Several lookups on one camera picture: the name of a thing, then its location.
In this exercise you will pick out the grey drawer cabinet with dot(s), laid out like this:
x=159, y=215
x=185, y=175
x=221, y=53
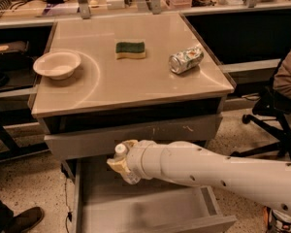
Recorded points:
x=109, y=92

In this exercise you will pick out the white paper bowl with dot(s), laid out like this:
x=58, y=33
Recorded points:
x=57, y=65

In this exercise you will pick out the green yellow sponge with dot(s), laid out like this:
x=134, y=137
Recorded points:
x=130, y=50

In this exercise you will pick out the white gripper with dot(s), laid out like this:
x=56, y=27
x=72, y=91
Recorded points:
x=136, y=160

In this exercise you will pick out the closed grey top drawer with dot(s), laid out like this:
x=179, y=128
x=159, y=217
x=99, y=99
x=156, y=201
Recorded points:
x=74, y=145

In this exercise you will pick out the open grey middle drawer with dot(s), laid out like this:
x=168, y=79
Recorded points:
x=106, y=203

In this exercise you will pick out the black office chair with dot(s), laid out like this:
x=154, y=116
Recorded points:
x=274, y=105

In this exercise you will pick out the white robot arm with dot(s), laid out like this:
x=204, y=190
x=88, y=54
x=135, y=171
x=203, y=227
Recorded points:
x=267, y=182

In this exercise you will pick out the clear plastic water bottle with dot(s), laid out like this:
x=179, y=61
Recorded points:
x=121, y=151

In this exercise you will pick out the brown shoe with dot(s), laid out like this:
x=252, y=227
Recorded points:
x=25, y=221

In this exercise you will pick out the crushed soda can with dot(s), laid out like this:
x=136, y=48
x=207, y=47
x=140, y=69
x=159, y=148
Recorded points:
x=185, y=60

